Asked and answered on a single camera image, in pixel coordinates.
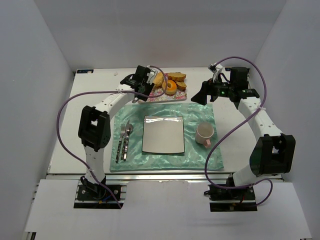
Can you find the long yellow bread loaf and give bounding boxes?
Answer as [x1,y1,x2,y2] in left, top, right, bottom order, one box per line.
[153,72,165,89]

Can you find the metal serving tongs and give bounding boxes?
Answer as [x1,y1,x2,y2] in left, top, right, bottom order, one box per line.
[131,97,140,104]

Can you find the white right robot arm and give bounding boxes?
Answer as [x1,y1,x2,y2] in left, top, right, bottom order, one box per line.
[191,64,296,189]

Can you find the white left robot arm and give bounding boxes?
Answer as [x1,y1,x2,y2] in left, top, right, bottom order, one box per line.
[78,65,158,192]

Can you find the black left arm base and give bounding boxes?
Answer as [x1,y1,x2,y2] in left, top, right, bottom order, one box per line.
[73,176,125,210]

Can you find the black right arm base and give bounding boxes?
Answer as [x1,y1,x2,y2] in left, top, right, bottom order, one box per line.
[203,184,258,213]

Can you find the lower brown bread slice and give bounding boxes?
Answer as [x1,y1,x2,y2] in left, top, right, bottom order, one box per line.
[175,81,187,91]

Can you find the brown bread slice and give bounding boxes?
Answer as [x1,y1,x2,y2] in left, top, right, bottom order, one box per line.
[167,72,187,82]
[175,81,187,91]

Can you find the upper brown bread slice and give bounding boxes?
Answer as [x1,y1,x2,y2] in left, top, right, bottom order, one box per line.
[167,72,187,82]

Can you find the floral rectangular tray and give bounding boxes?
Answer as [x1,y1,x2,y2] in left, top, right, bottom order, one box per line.
[138,73,187,104]

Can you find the pink mug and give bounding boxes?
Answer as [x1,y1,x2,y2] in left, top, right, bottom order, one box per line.
[195,122,215,148]

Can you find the blue label sticker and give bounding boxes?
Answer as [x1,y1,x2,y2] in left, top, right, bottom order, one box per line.
[76,69,94,74]

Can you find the square white plate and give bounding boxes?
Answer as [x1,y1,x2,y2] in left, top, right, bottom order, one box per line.
[142,116,185,155]

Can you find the green satin placemat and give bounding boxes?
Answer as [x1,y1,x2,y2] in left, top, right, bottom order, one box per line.
[109,103,216,172]

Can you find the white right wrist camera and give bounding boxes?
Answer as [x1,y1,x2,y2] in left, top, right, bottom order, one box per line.
[208,62,224,81]

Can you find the orange ring donut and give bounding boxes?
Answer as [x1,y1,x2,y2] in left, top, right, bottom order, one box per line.
[162,79,177,95]

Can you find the spoon with patterned handle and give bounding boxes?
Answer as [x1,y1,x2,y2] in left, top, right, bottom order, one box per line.
[121,121,133,162]

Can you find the fork with patterned handle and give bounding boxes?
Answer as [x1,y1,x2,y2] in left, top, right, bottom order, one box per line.
[115,123,126,164]

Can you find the aluminium frame rail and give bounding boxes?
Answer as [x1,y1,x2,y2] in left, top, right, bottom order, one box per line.
[32,172,286,201]

